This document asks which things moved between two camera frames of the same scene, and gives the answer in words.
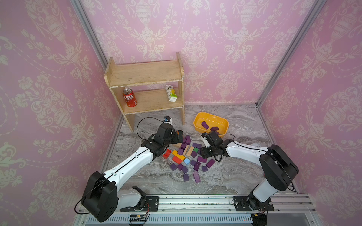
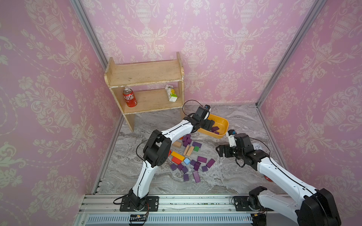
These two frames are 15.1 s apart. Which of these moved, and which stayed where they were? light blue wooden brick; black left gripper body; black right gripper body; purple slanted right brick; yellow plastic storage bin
Moved: black right gripper body; black left gripper body
Stayed: light blue wooden brick; purple slanted right brick; yellow plastic storage bin
